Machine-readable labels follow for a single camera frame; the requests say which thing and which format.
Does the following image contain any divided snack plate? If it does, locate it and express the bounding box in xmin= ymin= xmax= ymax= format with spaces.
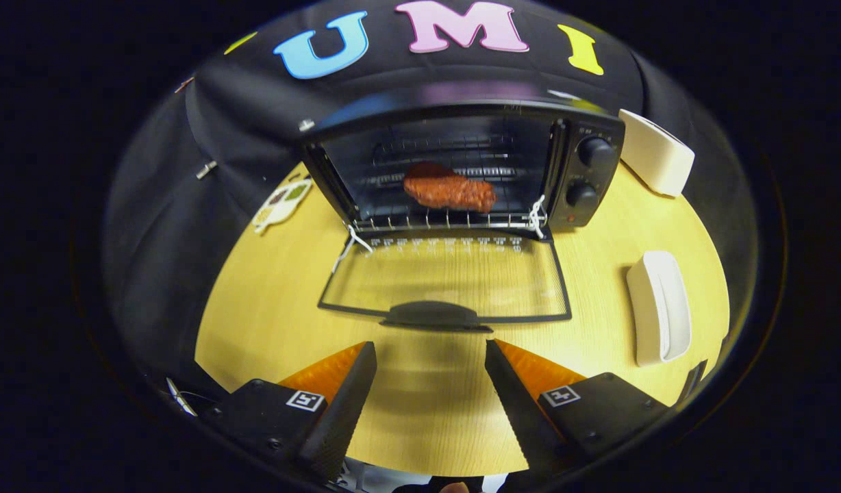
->
xmin=252 ymin=179 xmax=314 ymax=234

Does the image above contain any brown grilled meat piece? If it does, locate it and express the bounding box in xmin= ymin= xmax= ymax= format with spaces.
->
xmin=403 ymin=162 xmax=497 ymax=214

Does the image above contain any black backdrop cloth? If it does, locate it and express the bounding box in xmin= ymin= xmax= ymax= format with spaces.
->
xmin=102 ymin=0 xmax=760 ymax=405

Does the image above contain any white bread toaster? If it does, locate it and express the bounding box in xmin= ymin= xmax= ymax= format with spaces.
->
xmin=618 ymin=109 xmax=696 ymax=199

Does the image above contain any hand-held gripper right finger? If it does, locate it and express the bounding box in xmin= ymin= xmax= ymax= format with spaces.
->
xmin=484 ymin=338 xmax=673 ymax=478

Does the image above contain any black toaster oven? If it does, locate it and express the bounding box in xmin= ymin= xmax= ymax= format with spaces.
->
xmin=299 ymin=98 xmax=627 ymax=334

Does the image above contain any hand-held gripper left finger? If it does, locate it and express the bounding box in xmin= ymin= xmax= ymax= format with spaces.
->
xmin=203 ymin=342 xmax=379 ymax=483

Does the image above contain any white ridged tray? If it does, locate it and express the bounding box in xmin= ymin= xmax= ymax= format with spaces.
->
xmin=625 ymin=250 xmax=692 ymax=368

